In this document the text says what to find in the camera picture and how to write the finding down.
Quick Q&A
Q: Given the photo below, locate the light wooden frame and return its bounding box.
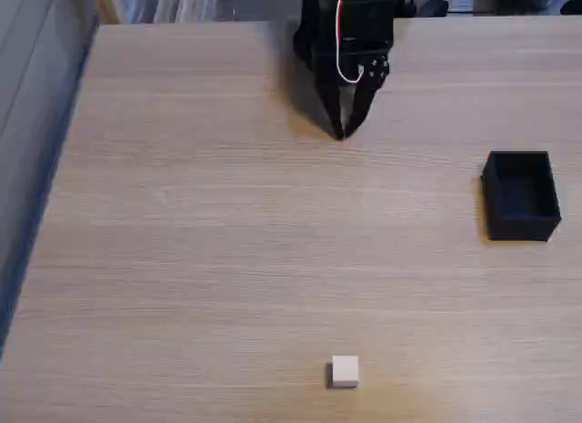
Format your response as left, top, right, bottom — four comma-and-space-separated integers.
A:
86, 0, 123, 26

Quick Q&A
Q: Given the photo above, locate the white block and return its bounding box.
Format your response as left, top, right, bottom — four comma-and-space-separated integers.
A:
326, 354, 361, 390

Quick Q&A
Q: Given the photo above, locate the black device behind table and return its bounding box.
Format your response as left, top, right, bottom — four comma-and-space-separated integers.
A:
416, 0, 450, 18

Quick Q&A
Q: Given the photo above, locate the black open box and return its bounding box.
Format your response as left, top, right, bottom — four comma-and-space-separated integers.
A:
480, 150, 564, 243

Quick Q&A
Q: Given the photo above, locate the white red gripper servo cable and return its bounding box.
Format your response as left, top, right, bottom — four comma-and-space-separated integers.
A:
335, 0, 370, 85

